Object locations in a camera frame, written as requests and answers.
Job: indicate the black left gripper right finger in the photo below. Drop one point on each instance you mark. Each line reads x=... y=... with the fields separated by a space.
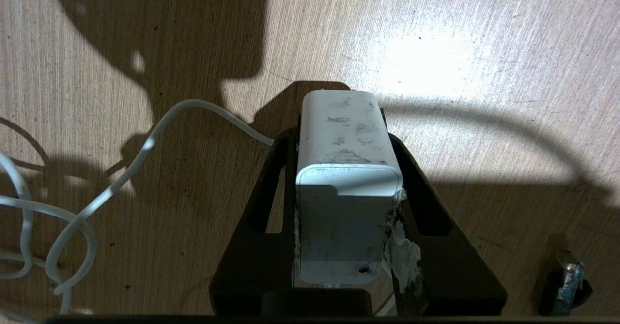
x=450 y=275

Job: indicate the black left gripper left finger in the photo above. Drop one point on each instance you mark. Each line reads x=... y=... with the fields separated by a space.
x=252 y=256

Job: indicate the white power adapter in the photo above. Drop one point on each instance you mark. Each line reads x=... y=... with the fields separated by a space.
x=346 y=208

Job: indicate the small black clip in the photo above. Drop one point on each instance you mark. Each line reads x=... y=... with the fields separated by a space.
x=565 y=280

